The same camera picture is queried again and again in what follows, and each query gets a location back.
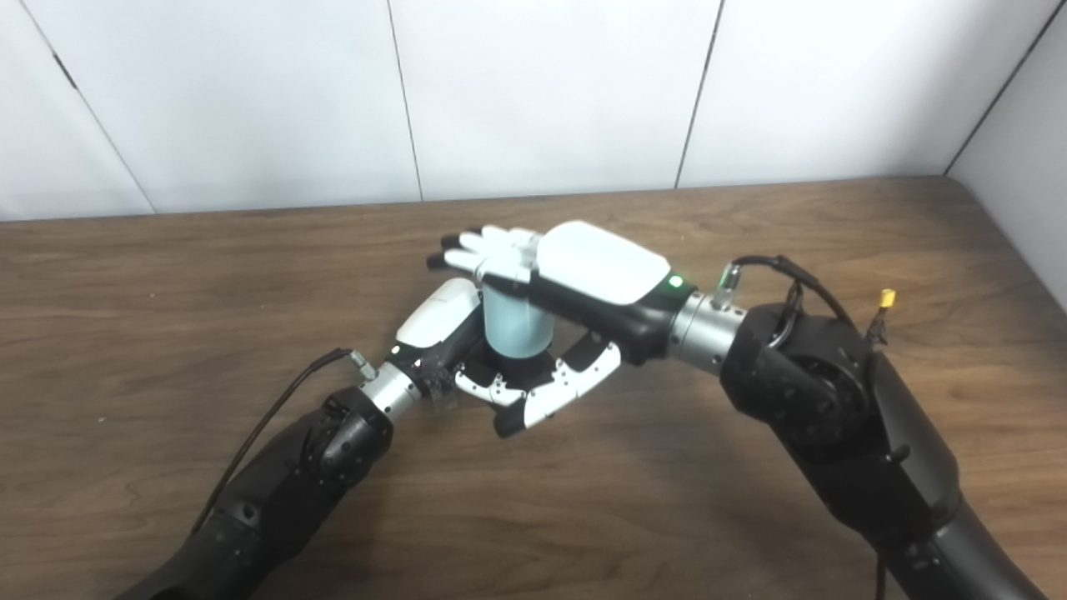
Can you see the right white-black robot hand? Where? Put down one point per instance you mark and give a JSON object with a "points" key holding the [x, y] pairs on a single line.
{"points": [[600, 267]]}

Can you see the left white-black robot hand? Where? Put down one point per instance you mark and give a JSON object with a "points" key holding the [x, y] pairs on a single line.
{"points": [[438, 312]]}

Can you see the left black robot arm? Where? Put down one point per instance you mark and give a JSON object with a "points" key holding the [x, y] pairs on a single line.
{"points": [[283, 492]]}

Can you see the black nozzle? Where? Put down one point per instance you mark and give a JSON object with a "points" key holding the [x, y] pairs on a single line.
{"points": [[521, 368]]}

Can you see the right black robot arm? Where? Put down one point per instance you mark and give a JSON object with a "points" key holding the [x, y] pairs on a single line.
{"points": [[834, 408]]}

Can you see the small yellow connector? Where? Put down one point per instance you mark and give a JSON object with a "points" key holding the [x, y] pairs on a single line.
{"points": [[888, 297]]}

